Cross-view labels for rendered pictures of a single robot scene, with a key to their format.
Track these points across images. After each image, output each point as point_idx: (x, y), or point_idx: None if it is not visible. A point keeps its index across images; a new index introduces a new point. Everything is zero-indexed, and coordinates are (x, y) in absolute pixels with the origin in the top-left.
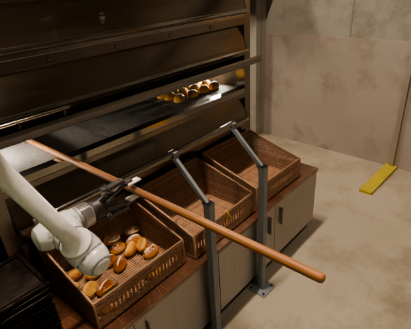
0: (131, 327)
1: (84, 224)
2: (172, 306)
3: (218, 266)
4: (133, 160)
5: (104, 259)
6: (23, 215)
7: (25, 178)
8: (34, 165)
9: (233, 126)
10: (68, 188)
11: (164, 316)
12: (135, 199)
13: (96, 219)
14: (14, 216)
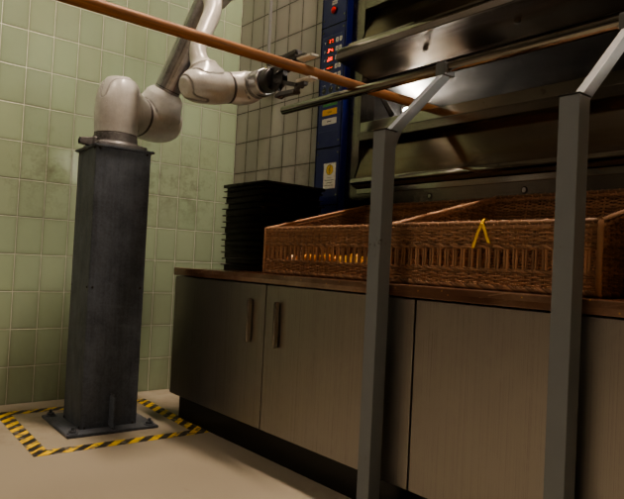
0: (263, 285)
1: (246, 83)
2: (313, 320)
3: (411, 336)
4: (520, 143)
5: (183, 75)
6: (366, 166)
7: (380, 122)
8: None
9: (619, 21)
10: (416, 154)
11: (300, 326)
12: (303, 82)
13: (255, 82)
14: (361, 164)
